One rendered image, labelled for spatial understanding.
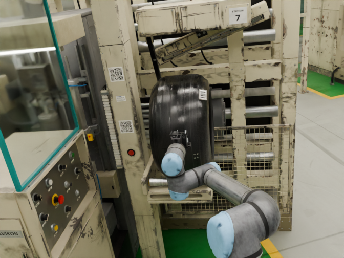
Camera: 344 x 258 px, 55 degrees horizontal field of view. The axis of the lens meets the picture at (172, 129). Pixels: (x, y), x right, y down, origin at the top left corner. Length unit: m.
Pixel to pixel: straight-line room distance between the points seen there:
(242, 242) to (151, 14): 1.31
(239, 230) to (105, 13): 1.16
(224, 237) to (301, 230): 2.02
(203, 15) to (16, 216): 1.29
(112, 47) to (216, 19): 0.56
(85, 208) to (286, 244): 1.60
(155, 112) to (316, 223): 1.84
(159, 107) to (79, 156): 0.52
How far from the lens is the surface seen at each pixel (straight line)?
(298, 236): 2.87
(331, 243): 2.86
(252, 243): 0.97
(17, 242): 1.54
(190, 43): 2.02
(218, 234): 0.94
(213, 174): 1.26
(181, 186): 1.28
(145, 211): 2.09
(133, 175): 1.95
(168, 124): 1.57
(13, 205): 1.42
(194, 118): 1.55
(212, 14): 1.85
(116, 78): 1.72
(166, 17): 1.87
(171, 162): 1.21
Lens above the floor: 1.91
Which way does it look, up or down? 24 degrees down
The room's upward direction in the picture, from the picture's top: 7 degrees counter-clockwise
